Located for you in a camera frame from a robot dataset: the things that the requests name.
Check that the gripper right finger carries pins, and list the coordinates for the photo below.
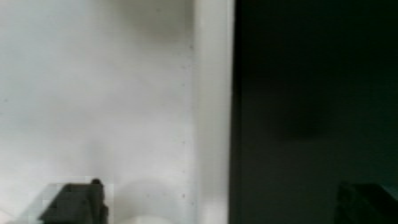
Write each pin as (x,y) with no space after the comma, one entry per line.
(366,204)

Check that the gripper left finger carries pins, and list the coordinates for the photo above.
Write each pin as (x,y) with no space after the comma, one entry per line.
(77,206)

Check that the white square table top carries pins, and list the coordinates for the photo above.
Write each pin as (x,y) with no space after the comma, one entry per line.
(116,106)

